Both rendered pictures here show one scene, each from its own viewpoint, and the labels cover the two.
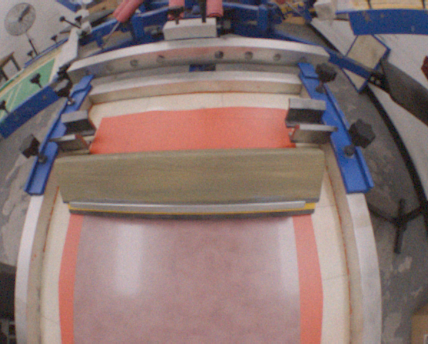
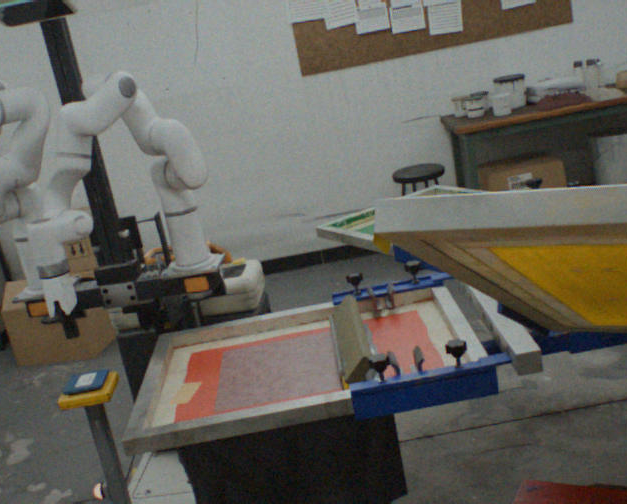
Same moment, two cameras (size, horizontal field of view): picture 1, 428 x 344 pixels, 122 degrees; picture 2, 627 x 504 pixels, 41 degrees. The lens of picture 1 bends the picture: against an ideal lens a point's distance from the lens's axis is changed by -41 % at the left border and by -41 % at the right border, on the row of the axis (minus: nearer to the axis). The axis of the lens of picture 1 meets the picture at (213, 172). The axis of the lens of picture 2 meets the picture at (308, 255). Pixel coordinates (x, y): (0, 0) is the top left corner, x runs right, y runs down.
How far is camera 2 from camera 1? 1.86 m
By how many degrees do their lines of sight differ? 75
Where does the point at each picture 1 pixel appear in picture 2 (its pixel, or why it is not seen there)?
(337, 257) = not seen: hidden behind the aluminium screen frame
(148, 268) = (305, 356)
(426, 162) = not seen: outside the picture
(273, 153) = (359, 343)
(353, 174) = (362, 386)
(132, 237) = (322, 348)
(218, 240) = (325, 369)
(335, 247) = not seen: hidden behind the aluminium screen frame
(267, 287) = (296, 387)
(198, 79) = (454, 324)
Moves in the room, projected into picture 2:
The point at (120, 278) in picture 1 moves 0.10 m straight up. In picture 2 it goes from (296, 350) to (289, 314)
